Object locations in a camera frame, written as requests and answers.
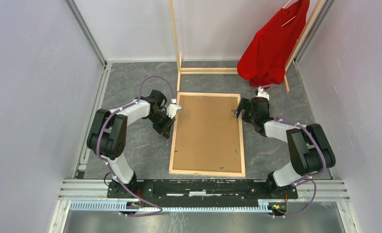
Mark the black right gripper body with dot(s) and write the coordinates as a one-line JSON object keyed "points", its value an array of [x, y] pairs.
{"points": [[248, 116]]}

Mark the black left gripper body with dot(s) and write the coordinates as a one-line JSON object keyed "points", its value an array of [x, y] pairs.
{"points": [[160, 121]]}

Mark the brown backing board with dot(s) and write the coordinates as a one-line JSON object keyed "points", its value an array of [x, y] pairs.
{"points": [[207, 132]]}

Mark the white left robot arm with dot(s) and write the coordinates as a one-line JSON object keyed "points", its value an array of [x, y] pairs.
{"points": [[108, 131]]}

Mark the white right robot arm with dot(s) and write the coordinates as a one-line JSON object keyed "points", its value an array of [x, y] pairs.
{"points": [[309, 149]]}

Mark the red t-shirt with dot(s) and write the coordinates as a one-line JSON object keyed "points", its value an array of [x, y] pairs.
{"points": [[264, 60]]}

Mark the wooden clothes rack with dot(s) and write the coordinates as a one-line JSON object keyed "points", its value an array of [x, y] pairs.
{"points": [[318, 8]]}

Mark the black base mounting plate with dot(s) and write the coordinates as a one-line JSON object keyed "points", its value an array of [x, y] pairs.
{"points": [[204, 189]]}

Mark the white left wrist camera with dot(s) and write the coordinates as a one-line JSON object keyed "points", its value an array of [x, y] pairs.
{"points": [[173, 109]]}

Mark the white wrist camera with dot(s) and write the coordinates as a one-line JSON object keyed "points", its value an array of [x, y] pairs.
{"points": [[261, 93], [173, 109]]}

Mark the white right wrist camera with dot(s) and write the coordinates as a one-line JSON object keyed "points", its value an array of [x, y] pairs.
{"points": [[261, 93]]}

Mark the aluminium rail with cable comb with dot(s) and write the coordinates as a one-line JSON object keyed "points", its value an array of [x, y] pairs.
{"points": [[91, 195]]}

